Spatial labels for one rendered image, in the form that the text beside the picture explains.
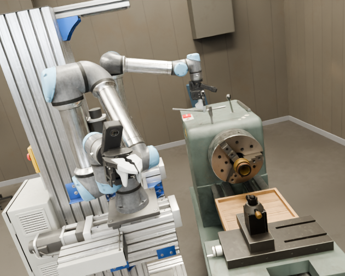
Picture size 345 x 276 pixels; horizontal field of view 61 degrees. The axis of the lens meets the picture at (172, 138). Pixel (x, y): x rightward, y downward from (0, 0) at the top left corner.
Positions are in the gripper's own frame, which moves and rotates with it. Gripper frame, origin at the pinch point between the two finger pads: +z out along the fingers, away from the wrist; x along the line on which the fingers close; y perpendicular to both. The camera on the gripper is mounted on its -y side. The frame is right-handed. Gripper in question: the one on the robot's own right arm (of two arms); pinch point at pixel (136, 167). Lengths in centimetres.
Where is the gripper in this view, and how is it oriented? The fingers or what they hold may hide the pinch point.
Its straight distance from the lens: 66.0
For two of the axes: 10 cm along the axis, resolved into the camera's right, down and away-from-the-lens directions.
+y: 0.6, 9.6, 2.7
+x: -8.6, 1.9, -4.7
